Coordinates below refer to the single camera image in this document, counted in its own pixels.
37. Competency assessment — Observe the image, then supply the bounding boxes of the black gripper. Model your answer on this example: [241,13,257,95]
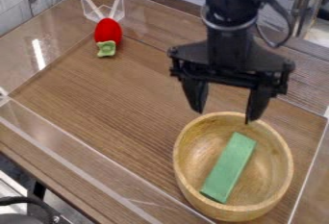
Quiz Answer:
[166,25,297,125]

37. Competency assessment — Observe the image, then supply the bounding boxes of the green rectangular block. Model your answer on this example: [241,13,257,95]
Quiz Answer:
[200,133,257,204]

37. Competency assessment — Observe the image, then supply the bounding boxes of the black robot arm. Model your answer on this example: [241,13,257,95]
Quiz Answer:
[169,0,296,122]

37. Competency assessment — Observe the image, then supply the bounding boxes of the brown wooden bowl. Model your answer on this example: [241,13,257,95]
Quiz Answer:
[173,112,294,223]

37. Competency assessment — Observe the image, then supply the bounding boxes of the red toy strawberry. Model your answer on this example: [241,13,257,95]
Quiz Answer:
[94,18,122,58]

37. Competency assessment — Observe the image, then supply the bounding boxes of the metal table leg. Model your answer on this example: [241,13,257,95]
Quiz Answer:
[292,0,311,37]

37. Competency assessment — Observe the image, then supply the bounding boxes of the clear acrylic corner bracket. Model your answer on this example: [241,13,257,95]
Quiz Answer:
[80,0,125,23]

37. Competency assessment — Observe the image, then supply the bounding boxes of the clear acrylic front wall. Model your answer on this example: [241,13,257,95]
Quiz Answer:
[0,88,214,224]

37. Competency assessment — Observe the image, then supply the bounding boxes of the black cable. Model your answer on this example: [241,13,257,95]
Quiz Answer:
[0,196,62,224]

